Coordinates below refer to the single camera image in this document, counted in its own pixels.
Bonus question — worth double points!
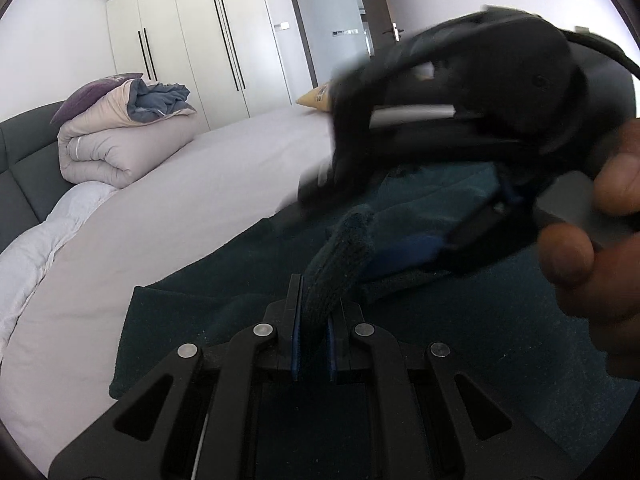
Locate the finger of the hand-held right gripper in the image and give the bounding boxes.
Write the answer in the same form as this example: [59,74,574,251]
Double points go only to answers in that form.
[297,20,501,206]
[371,179,557,279]

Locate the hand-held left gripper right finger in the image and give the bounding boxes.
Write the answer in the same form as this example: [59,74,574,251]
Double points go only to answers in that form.
[326,301,562,480]

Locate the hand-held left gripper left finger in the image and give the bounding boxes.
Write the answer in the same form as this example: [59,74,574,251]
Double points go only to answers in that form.
[48,274,304,480]

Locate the dark green towel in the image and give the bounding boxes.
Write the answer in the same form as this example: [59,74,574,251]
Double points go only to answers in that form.
[109,162,638,480]

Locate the person's right hand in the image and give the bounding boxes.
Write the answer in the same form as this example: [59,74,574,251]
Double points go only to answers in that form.
[537,119,640,378]

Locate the yellow pillow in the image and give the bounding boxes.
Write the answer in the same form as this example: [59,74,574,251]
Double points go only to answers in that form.
[296,84,335,113]

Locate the bed with light grey sheet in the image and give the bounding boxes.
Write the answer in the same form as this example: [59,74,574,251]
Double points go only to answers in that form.
[0,104,346,466]

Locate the grey blue blanket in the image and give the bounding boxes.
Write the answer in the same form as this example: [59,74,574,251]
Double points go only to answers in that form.
[126,80,192,123]

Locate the folded beige duvet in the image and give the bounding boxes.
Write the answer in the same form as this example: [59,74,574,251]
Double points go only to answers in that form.
[57,80,198,190]

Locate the purple pillow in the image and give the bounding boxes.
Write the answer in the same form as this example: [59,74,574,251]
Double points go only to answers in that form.
[50,73,145,125]

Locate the white pillow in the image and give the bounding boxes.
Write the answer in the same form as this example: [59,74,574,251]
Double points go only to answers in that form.
[0,180,119,356]

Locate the dark grey padded headboard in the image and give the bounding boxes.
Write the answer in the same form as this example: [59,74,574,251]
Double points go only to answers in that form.
[0,101,68,256]

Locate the black cable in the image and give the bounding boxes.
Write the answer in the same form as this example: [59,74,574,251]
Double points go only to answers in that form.
[560,25,640,81]

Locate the dark brown door frame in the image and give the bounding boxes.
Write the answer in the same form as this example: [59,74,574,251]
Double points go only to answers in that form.
[281,0,361,90]

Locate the cream wardrobe with black handles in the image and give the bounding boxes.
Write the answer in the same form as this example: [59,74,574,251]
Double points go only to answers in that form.
[105,0,293,133]

